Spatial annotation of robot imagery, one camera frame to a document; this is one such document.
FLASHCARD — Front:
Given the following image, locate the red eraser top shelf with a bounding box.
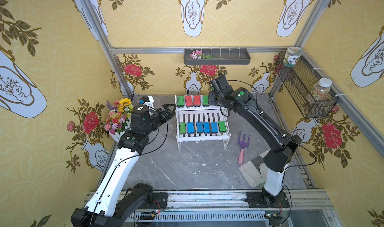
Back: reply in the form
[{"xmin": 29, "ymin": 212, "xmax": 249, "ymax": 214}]
[
  {"xmin": 185, "ymin": 95, "xmax": 194, "ymax": 107},
  {"xmin": 193, "ymin": 95, "xmax": 201, "ymax": 107}
]

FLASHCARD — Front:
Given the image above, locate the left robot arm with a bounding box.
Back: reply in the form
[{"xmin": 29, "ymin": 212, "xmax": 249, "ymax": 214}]
[{"xmin": 71, "ymin": 104, "xmax": 177, "ymax": 227}]

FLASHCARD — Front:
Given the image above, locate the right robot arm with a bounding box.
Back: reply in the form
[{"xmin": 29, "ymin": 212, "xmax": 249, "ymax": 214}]
[{"xmin": 209, "ymin": 74, "xmax": 301, "ymax": 207}]

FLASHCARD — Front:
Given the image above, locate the green eraser lower shelf left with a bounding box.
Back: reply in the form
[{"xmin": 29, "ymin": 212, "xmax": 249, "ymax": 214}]
[{"xmin": 179, "ymin": 122, "xmax": 187, "ymax": 135}]

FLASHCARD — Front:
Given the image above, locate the white wooden two-tier shelf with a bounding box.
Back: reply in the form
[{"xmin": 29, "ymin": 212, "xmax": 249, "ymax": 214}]
[{"xmin": 175, "ymin": 95, "xmax": 231, "ymax": 151}]

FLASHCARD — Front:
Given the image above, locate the green eraser lower shelf right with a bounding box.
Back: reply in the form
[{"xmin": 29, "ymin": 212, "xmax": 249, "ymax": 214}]
[{"xmin": 218, "ymin": 121, "xmax": 227, "ymax": 132}]

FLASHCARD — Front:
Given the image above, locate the flower bouquet in white planter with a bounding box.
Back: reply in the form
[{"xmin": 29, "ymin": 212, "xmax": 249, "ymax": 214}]
[{"xmin": 104, "ymin": 98, "xmax": 134, "ymax": 143}]

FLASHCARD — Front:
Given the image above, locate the blue eraser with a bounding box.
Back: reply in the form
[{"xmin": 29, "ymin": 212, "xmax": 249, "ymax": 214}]
[
  {"xmin": 203, "ymin": 122, "xmax": 211, "ymax": 133},
  {"xmin": 196, "ymin": 122, "xmax": 204, "ymax": 133},
  {"xmin": 211, "ymin": 122, "xmax": 219, "ymax": 133},
  {"xmin": 186, "ymin": 122, "xmax": 195, "ymax": 134}
]

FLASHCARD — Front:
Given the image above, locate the jar with patterned label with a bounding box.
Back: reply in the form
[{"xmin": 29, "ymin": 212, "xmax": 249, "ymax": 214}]
[{"xmin": 282, "ymin": 47, "xmax": 303, "ymax": 67}]

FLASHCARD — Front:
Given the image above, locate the white gardening glove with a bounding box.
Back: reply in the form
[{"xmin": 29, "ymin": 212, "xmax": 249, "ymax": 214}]
[{"xmin": 239, "ymin": 150, "xmax": 269, "ymax": 188}]

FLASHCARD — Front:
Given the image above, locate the clear jar white lid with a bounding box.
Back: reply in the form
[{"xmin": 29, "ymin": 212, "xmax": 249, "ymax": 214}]
[{"xmin": 310, "ymin": 78, "xmax": 333, "ymax": 102}]

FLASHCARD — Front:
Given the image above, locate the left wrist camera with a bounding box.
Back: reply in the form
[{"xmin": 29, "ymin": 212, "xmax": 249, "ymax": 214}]
[{"xmin": 139, "ymin": 96, "xmax": 154, "ymax": 108}]

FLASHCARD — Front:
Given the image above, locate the grey wall tray with flowers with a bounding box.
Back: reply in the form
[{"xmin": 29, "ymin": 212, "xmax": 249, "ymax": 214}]
[{"xmin": 184, "ymin": 47, "xmax": 251, "ymax": 65}]

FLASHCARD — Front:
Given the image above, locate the purple garden fork pink handle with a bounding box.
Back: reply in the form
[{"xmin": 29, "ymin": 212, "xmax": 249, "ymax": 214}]
[{"xmin": 238, "ymin": 132, "xmax": 251, "ymax": 165}]

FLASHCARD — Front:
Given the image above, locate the black wire wall basket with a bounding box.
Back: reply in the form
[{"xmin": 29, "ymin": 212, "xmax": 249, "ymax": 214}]
[{"xmin": 275, "ymin": 52, "xmax": 339, "ymax": 119}]

